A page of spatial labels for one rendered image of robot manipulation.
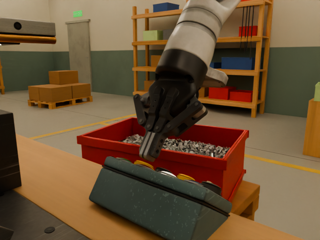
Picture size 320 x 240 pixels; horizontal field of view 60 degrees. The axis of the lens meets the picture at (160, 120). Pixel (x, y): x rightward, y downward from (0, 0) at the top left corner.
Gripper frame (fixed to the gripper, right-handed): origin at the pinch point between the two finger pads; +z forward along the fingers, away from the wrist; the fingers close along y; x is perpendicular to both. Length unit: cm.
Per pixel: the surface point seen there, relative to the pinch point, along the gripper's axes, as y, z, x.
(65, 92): -518, -127, 295
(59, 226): -0.9, 12.8, -8.6
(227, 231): 13.8, 6.6, 0.2
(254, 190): 6.1, -2.7, 31.2
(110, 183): 0.6, 6.6, -5.4
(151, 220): 7.9, 8.4, -5.4
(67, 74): -562, -179, 306
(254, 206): 6.2, 0.3, 34.1
